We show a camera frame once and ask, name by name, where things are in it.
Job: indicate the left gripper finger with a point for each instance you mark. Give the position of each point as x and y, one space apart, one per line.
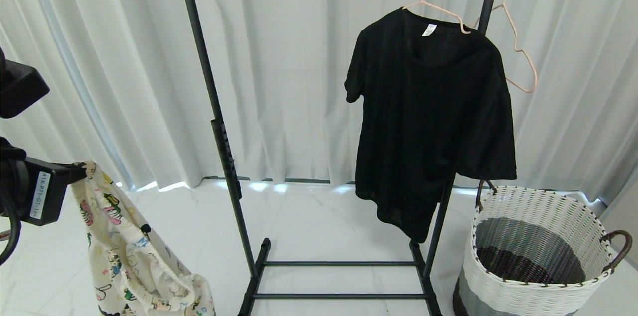
76 173

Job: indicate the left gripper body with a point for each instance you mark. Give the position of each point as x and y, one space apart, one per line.
50 191

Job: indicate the cream printed shorts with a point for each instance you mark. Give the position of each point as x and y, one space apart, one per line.
129 256

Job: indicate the black t-shirt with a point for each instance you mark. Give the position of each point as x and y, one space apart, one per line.
423 131

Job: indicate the white laundry basket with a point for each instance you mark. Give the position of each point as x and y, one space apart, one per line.
498 286

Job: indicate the white curtain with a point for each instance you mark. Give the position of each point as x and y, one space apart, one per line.
279 81

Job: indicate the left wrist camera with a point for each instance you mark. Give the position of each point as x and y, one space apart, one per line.
20 91

